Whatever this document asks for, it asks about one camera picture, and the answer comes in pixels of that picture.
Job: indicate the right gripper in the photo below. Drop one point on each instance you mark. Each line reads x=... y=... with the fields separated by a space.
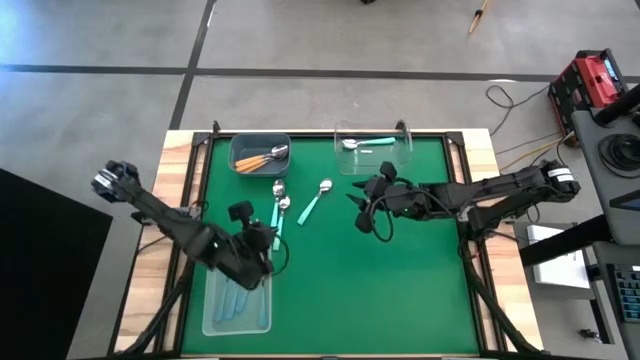
x=400 y=202

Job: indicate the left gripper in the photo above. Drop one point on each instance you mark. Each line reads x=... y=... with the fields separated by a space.
x=250 y=250

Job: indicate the frosted white plastic bin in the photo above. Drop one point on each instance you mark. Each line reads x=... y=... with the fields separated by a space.
x=220 y=325

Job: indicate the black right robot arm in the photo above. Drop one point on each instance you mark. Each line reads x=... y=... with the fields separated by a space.
x=500 y=190

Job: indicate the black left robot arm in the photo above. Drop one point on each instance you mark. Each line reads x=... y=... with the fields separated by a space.
x=165 y=220

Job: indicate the clear plastic bin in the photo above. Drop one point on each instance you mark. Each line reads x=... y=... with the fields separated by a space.
x=380 y=160

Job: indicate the green table mat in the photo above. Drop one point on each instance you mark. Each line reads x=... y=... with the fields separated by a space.
x=350 y=300

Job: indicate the grey-blue plastic bin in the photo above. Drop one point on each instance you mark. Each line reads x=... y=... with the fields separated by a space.
x=260 y=141

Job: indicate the black bar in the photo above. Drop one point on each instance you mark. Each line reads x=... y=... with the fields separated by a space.
x=560 y=245

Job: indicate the black panel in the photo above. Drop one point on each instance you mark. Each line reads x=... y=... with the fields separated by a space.
x=45 y=275

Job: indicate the white box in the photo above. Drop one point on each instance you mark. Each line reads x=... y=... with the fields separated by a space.
x=555 y=275

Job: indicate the thin yellow pole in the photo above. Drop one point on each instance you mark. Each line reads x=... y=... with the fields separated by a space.
x=476 y=19

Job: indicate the grey cart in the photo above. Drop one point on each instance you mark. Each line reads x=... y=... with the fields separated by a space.
x=590 y=150

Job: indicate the red and black equipment case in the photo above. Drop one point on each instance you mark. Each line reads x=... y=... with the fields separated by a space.
x=590 y=80

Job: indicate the dark tablet screen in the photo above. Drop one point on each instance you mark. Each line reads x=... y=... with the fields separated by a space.
x=630 y=202

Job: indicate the small black floor object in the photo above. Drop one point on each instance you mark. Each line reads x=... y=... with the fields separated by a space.
x=591 y=335

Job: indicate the black pole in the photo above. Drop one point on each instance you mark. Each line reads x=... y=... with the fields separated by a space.
x=617 y=106

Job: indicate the blue-lit keypad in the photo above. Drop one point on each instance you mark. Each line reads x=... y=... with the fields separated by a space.
x=630 y=295

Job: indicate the black aluminium table frame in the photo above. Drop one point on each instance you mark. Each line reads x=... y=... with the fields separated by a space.
x=457 y=142

